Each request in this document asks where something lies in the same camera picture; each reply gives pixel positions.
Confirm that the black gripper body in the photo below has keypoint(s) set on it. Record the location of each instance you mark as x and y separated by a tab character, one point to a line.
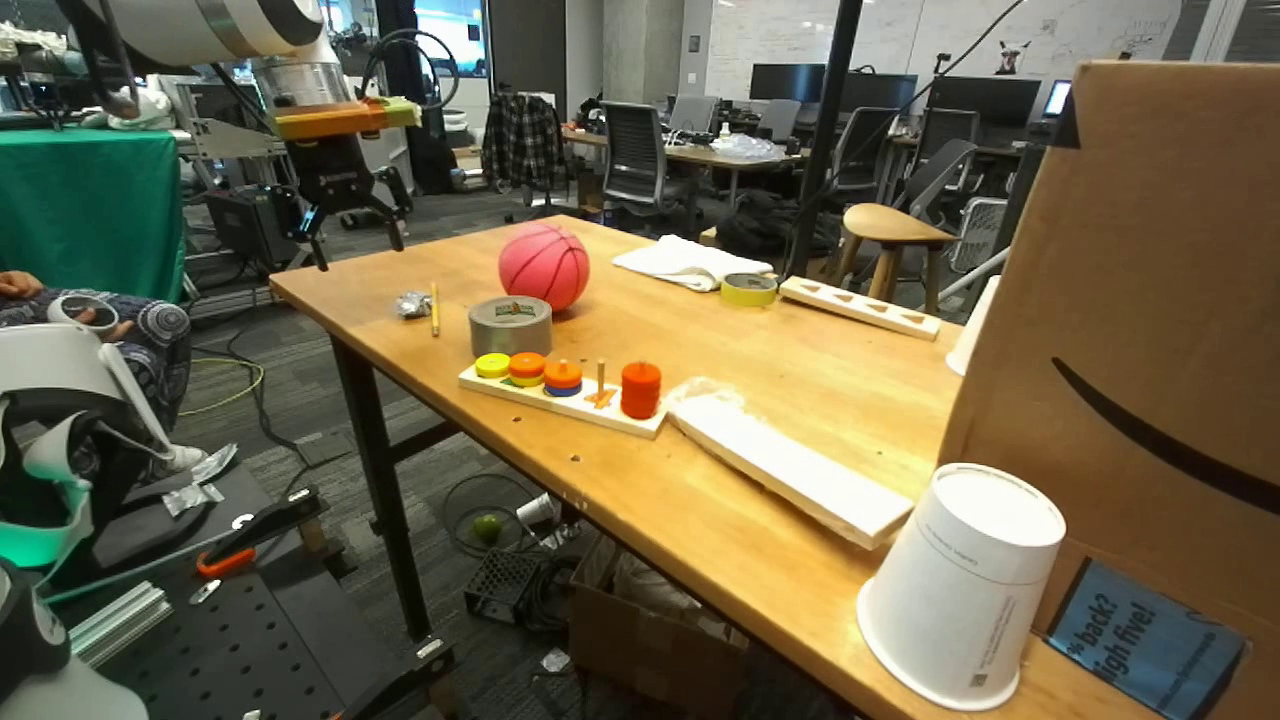
333	165

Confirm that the pink rubber ball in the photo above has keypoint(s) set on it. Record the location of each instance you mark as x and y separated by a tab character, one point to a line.
547	265

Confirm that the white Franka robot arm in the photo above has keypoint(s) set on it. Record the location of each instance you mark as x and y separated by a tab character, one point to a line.
202	24

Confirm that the small yellow bowl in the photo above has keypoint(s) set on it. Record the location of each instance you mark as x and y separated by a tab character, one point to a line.
750	288

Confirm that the crumpled silver foil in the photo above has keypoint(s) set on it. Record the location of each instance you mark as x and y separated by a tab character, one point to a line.
412	304

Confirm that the plaid shirt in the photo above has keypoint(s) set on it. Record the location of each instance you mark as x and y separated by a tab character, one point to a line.
523	140

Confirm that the green table cloth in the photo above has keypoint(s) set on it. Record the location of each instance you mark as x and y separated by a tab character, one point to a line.
84	207

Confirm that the wooden stacking toy board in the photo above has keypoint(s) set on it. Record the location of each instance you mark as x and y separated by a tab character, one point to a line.
584	405

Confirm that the folded white towel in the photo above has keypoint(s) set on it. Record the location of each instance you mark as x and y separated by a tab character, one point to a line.
680	260

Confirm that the red toy cylinder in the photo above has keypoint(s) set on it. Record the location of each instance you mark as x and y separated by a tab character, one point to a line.
642	388

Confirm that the green ball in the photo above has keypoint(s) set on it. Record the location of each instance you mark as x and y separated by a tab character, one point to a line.
484	529

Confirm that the black keyboard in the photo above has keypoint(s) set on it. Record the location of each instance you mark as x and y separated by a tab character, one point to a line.
506	584

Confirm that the black perforated cart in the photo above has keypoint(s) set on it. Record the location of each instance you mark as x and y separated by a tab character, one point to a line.
264	641

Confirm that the black vertical pole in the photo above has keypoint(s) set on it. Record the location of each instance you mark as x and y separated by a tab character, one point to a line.
825	120

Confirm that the wide black monitor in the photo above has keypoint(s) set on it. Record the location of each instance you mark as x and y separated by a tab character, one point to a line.
825	86

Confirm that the long white flat block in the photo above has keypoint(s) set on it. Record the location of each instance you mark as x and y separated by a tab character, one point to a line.
784	466

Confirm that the wooden strip with holes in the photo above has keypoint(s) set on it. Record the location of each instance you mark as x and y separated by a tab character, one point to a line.
860	304

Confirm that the round wooden stool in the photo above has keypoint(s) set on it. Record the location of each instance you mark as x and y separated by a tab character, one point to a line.
888	226

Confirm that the brown cardboard box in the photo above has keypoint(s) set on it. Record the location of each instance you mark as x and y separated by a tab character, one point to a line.
655	654

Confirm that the black computer monitor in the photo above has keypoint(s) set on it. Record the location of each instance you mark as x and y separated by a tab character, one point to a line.
982	107

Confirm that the large white paper cup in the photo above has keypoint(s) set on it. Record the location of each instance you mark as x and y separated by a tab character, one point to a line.
954	584

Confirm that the cardboard shipping box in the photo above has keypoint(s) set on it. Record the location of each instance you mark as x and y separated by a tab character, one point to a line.
1147	293

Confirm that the yellow wrist camera mount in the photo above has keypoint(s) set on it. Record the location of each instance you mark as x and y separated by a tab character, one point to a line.
346	116

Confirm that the grey duct tape roll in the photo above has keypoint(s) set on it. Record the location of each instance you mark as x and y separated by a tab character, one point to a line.
511	329

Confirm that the black metal table frame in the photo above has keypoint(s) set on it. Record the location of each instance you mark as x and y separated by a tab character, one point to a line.
383	483

